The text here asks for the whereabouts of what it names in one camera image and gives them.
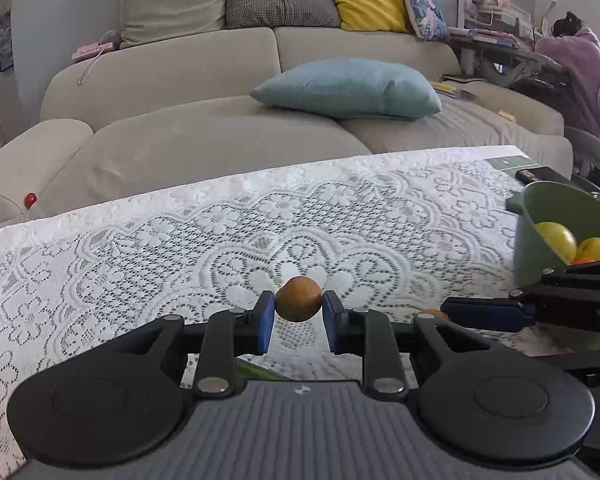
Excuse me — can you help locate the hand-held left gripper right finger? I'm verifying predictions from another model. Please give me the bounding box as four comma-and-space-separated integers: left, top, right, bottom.
321, 290, 486, 396

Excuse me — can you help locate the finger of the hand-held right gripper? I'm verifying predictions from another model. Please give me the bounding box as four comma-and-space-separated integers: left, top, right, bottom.
529, 346, 600, 387
440, 266, 600, 335

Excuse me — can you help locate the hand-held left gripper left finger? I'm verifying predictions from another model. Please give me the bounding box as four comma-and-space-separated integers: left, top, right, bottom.
114, 290, 277, 396

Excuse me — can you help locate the green bowl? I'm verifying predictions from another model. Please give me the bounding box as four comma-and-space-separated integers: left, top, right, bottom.
505, 180, 600, 354

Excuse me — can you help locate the green cucumber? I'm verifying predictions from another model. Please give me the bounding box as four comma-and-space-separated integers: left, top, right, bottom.
237, 362, 291, 382

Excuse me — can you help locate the yellow-green round fruit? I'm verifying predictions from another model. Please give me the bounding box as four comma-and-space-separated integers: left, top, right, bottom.
535, 221, 579, 265
570, 237, 600, 265

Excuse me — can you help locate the white lace tablecloth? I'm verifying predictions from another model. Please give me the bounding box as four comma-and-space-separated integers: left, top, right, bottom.
0, 145, 600, 480

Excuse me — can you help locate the grey chair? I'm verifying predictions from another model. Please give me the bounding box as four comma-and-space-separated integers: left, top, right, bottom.
562, 67, 600, 197

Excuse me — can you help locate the beige sofa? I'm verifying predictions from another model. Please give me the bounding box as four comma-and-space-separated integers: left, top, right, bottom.
0, 25, 576, 234

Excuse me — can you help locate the yellow book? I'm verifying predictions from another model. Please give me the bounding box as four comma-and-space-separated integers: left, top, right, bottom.
430, 80, 474, 100

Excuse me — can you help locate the light blue pillow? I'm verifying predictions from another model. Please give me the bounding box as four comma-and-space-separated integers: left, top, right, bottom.
250, 57, 443, 121

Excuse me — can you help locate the cluttered desk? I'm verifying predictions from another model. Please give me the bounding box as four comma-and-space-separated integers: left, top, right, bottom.
450, 0, 581, 89

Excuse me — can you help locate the blue floral cushion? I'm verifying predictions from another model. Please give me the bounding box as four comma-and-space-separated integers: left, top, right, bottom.
400, 0, 452, 44

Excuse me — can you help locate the houndstooth cushion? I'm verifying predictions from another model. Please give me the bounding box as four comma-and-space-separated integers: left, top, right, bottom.
224, 0, 342, 31

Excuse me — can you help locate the pink box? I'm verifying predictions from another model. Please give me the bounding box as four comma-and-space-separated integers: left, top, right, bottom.
72, 41, 115, 64

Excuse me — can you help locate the beige cushion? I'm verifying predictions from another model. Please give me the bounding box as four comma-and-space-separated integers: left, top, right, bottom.
119, 0, 229, 50

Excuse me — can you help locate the white cable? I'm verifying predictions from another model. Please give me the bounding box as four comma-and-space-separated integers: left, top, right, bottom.
78, 52, 106, 85

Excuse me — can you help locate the wall poster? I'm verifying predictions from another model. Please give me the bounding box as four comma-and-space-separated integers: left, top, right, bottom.
0, 10, 15, 72

